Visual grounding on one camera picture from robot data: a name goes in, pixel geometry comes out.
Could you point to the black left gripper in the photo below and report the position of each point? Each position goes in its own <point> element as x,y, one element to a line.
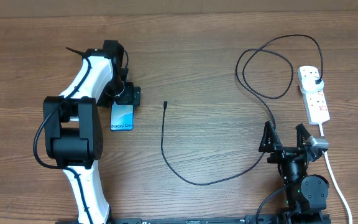
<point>131,94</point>

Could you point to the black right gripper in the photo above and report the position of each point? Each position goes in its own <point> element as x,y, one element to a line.
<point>281,152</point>

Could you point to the Samsung Galaxy smartphone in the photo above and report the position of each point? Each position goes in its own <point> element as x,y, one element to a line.
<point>122,117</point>

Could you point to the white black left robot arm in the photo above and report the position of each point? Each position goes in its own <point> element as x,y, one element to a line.
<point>70,138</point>

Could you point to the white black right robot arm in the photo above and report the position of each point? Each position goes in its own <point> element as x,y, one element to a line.
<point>306,194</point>

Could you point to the white charger plug adapter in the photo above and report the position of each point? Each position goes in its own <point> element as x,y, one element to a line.
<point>310,85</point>

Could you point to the white power extension strip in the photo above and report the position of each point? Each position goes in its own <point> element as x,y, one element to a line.
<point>315,103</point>

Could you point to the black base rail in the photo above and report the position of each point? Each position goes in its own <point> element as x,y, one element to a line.
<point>248,219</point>

